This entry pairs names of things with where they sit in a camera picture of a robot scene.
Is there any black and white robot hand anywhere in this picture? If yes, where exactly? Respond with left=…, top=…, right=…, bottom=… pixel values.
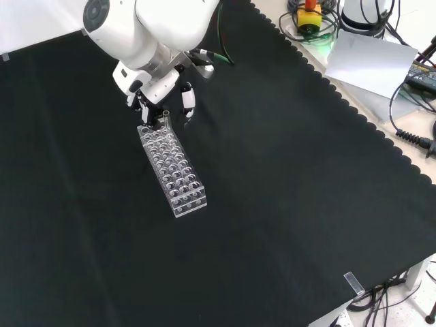
left=112, top=61, right=196, bottom=131

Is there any clear test tube rack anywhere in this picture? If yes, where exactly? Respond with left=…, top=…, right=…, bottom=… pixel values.
left=136, top=119, right=208, bottom=219

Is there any black bench cloth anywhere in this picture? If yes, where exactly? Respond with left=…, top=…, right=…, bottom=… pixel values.
left=0, top=0, right=436, bottom=327

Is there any yellow stop button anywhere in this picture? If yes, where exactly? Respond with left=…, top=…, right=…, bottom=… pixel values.
left=296, top=0, right=322, bottom=35

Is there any pale board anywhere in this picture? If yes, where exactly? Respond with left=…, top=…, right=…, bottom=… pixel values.
left=324, top=29, right=419, bottom=100

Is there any black power adapter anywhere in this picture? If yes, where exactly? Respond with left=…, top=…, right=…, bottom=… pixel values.
left=405, top=58, right=436, bottom=93

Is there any black tripod leg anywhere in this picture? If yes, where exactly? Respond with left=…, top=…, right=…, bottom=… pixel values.
left=416, top=34, right=436, bottom=64

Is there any grey table leg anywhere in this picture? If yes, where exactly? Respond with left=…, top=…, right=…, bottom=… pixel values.
left=406, top=262, right=424, bottom=291

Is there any green cable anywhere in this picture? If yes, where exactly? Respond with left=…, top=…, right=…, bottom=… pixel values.
left=217, top=1, right=236, bottom=67

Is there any black looped cable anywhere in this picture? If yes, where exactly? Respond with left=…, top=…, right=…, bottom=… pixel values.
left=279, top=0, right=343, bottom=42

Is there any black ribbed cable connector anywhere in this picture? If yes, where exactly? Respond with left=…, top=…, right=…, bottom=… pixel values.
left=395, top=129, right=436, bottom=158

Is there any black floor cable bundle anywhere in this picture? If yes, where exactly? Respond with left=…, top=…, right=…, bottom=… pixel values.
left=346, top=260, right=436, bottom=327

